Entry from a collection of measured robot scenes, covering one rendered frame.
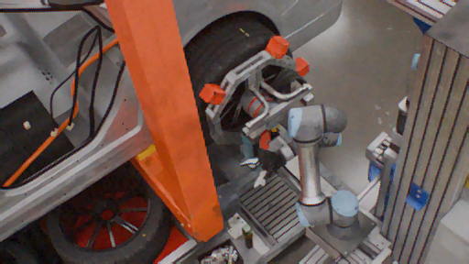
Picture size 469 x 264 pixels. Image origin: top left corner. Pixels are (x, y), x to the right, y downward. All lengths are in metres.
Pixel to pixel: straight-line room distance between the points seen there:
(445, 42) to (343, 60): 2.69
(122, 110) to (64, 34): 0.74
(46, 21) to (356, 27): 2.30
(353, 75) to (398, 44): 0.46
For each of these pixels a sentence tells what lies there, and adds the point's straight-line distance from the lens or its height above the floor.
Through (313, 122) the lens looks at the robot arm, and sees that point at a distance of 2.44.
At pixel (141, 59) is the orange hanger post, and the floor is 1.91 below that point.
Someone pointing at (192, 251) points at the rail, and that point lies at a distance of 3.37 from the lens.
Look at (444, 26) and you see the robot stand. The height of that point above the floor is 2.03.
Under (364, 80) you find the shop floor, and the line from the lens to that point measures 4.41.
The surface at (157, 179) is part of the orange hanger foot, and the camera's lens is 3.21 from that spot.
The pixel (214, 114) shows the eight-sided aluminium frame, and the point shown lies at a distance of 3.01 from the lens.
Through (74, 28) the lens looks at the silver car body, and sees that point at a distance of 3.55.
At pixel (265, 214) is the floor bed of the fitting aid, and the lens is 3.73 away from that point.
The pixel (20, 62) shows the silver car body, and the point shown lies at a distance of 3.63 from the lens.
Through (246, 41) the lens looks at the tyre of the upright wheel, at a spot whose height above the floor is 1.17.
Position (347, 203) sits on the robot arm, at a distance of 2.65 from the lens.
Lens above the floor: 3.36
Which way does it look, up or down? 54 degrees down
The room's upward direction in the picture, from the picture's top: 10 degrees counter-clockwise
